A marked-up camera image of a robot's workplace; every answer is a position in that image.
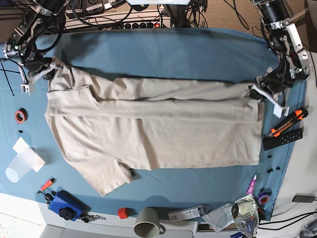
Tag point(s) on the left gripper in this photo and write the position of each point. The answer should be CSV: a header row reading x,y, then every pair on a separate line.
x,y
275,82

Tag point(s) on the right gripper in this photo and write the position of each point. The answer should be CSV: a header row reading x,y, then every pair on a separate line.
x,y
39,68

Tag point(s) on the beige T-shirt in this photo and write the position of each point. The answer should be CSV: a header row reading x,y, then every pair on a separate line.
x,y
104,128

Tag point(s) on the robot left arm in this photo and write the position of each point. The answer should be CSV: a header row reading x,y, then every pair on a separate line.
x,y
283,40

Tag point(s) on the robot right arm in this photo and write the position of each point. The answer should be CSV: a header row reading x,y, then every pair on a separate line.
x,y
21,47

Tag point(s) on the orange utility knife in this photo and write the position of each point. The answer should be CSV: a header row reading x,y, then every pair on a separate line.
x,y
290,120

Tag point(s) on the red tape roll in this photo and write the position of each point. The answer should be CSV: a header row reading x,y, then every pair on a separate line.
x,y
21,116

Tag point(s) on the black remote control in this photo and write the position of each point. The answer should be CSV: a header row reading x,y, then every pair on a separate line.
x,y
283,139

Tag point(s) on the white paper sheet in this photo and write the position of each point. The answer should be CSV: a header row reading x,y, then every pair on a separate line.
x,y
22,145

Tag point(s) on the translucent plastic cup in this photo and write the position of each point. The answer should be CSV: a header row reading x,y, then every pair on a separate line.
x,y
21,165

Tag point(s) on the purple glue tube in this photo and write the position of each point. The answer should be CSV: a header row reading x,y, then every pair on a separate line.
x,y
252,185

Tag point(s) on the purple tape roll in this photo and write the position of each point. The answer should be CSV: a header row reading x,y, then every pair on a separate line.
x,y
263,198

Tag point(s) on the black power strip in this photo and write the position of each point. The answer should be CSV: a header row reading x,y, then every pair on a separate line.
x,y
143,25

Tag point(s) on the black phone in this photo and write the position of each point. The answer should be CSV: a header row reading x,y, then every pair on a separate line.
x,y
303,199

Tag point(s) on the orange marker pen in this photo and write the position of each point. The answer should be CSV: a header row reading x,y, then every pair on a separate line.
x,y
46,185

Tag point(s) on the clear wine glass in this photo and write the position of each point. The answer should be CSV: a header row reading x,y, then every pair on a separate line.
x,y
245,216

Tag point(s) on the folded paper map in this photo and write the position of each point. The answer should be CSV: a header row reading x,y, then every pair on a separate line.
x,y
220,218

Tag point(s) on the packaged tool blister pack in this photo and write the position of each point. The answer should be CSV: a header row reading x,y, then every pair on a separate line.
x,y
188,213

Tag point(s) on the blue box with knob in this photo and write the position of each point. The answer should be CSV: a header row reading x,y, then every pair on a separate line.
x,y
67,206

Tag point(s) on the metal keys with fob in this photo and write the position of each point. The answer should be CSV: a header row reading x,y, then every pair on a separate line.
x,y
89,218

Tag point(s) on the grey ceramic mug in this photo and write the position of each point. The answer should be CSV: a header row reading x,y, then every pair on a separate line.
x,y
148,224

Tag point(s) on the red cube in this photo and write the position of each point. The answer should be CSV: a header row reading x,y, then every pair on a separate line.
x,y
123,213

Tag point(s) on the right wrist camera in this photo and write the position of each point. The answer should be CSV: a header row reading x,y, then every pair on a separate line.
x,y
27,88

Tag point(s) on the black cable tie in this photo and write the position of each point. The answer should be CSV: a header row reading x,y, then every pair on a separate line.
x,y
5,72

